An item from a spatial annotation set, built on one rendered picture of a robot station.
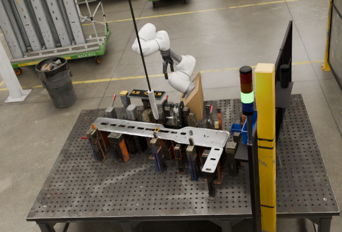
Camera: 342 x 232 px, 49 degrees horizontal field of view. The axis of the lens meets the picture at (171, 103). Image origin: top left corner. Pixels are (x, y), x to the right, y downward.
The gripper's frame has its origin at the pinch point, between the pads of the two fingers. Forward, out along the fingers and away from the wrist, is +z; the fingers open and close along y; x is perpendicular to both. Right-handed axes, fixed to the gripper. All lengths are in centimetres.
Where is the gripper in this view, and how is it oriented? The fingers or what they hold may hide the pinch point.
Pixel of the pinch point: (169, 74)
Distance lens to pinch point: 336.2
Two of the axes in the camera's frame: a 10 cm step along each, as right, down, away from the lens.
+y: -3.7, 5.7, -7.3
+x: 9.2, 0.9, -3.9
